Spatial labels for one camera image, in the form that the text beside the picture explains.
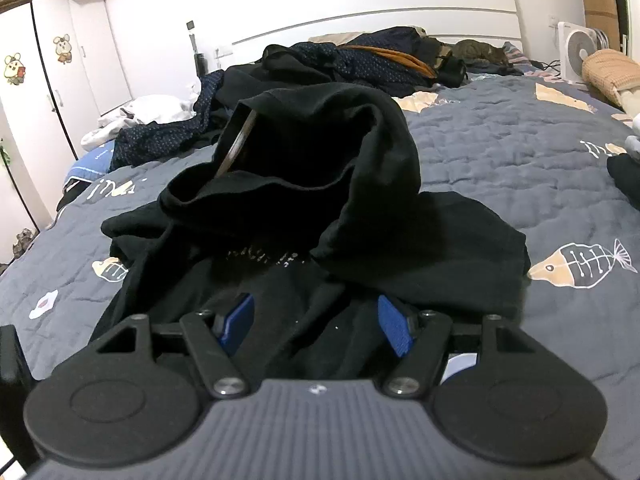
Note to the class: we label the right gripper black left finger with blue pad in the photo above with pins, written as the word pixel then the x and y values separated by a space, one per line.
pixel 212 338

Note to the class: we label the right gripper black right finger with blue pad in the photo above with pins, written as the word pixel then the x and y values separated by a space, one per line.
pixel 420 341

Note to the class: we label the black hooded garment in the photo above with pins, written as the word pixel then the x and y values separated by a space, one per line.
pixel 312 204

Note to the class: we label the white clothes heap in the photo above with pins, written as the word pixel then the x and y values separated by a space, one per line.
pixel 135 113

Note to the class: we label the dark clothes pile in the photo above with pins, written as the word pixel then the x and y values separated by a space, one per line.
pixel 398 60

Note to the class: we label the blue pillow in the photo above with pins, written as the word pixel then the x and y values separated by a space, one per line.
pixel 93 165

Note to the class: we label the grey fish pattern quilt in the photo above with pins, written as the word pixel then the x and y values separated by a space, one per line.
pixel 540 166

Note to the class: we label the black garment at right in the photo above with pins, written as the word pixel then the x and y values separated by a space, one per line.
pixel 626 175

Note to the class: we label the olive green garment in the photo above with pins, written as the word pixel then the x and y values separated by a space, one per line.
pixel 473 51

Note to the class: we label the white wardrobe with stickers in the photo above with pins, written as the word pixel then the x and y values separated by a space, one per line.
pixel 60 73

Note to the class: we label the tan checked pillow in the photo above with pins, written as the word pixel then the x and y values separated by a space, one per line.
pixel 612 73

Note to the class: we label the white bed headboard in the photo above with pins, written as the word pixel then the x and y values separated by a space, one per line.
pixel 449 22

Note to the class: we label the white box fan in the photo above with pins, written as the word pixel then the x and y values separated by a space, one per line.
pixel 576 43

